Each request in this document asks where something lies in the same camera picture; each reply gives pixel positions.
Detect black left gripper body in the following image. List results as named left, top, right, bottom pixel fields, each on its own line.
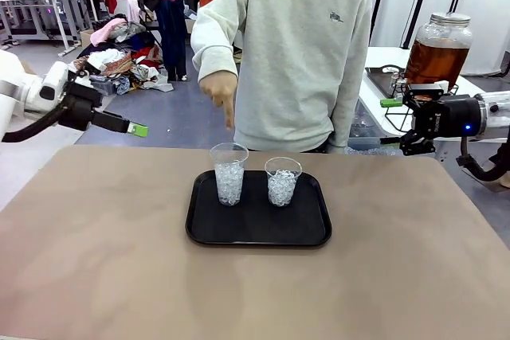
left=59, top=81, right=103, bottom=131

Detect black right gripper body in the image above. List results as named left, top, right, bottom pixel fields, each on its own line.
left=412, top=95, right=481, bottom=138

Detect glass tea dispenser jar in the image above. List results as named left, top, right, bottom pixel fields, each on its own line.
left=388, top=12, right=474, bottom=96

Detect tall clear iced cup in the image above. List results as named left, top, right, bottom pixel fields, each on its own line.
left=210, top=143, right=249, bottom=207

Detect short clear iced cup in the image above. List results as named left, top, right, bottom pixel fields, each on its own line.
left=264, top=157, right=303, bottom=208

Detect person's right forearm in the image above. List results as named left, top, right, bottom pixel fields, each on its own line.
left=190, top=33, right=240, bottom=80

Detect person's left forearm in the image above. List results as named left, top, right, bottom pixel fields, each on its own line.
left=329, top=72, right=371, bottom=154

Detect person's right hand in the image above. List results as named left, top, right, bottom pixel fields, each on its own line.
left=198, top=72, right=239, bottom=131

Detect metal drip tray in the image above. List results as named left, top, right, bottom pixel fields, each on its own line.
left=365, top=65, right=407, bottom=98

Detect clear plastic ice bin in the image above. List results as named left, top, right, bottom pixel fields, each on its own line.
left=348, top=99, right=403, bottom=157

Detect white side table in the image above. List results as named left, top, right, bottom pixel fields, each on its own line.
left=356, top=47, right=510, bottom=146

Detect pile of mixed clothes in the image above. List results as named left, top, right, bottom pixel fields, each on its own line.
left=65, top=17, right=176, bottom=96

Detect hanging blue trousers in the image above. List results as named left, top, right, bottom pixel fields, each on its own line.
left=155, top=0, right=188, bottom=82

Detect person in cream sweatshirt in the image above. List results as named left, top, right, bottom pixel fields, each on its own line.
left=190, top=0, right=374, bottom=154

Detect black plastic tray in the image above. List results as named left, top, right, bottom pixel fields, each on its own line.
left=185, top=170, right=333, bottom=247

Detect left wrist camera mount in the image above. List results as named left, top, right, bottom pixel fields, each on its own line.
left=68, top=68, right=94, bottom=87

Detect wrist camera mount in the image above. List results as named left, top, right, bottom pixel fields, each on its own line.
left=68, top=68, right=94, bottom=87
left=404, top=80, right=450, bottom=103

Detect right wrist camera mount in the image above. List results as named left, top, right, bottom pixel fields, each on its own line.
left=404, top=80, right=450, bottom=103

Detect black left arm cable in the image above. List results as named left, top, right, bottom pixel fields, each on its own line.
left=2, top=104, right=77, bottom=143

